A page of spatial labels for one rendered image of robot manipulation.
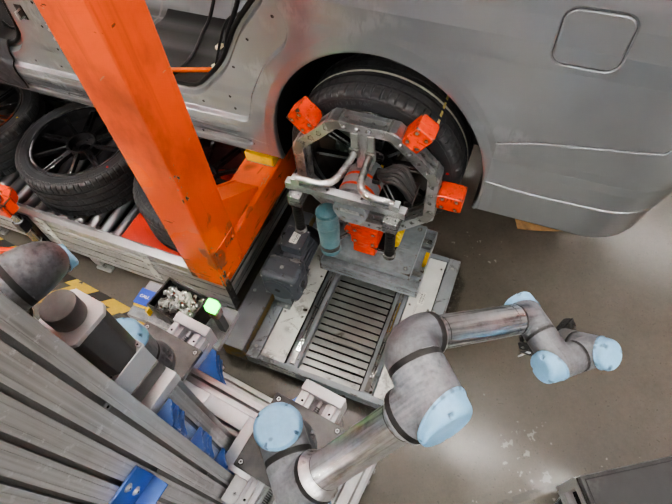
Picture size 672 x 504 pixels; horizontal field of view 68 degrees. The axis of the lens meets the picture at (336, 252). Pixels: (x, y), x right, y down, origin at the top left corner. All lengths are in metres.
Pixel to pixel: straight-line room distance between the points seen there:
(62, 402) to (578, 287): 2.39
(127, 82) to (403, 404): 0.96
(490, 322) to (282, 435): 0.54
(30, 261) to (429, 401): 0.80
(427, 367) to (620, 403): 1.68
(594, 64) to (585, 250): 1.56
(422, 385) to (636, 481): 1.27
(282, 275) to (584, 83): 1.33
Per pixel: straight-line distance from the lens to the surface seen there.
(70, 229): 2.70
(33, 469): 0.84
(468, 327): 1.12
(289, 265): 2.18
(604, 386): 2.57
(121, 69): 1.32
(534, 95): 1.55
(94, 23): 1.27
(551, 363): 1.24
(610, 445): 2.49
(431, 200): 1.80
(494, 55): 1.50
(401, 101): 1.66
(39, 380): 0.74
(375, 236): 2.06
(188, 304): 1.99
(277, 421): 1.24
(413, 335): 0.99
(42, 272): 1.13
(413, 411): 0.97
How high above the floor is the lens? 2.23
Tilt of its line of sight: 56 degrees down
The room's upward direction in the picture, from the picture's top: 6 degrees counter-clockwise
